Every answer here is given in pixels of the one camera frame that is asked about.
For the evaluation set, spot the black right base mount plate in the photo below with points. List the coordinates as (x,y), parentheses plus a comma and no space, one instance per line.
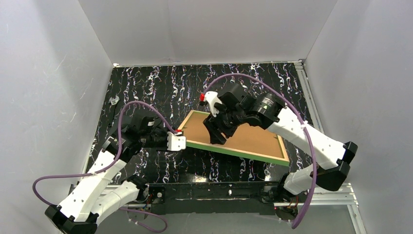
(271,194)

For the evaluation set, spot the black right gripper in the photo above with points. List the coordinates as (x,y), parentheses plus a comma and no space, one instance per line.
(224,121)

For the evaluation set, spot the green picture frame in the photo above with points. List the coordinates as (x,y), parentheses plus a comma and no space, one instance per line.
(238,153)

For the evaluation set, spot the aluminium rail frame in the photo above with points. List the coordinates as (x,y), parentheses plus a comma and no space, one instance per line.
(239,197)

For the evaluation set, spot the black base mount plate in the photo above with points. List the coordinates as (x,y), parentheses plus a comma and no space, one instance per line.
(154,195)
(271,194)

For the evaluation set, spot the small silver clip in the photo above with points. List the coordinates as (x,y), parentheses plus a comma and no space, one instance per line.
(114,100)

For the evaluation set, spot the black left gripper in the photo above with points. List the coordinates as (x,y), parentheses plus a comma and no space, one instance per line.
(160,141)

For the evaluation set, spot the brown backing board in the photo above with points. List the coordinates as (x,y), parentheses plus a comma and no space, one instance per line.
(251,139)

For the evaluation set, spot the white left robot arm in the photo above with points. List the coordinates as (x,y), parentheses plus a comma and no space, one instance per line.
(85,208)

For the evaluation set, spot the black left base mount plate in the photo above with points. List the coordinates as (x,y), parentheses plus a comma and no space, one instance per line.
(154,195)

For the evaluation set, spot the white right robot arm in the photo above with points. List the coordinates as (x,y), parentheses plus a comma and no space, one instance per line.
(331,166)

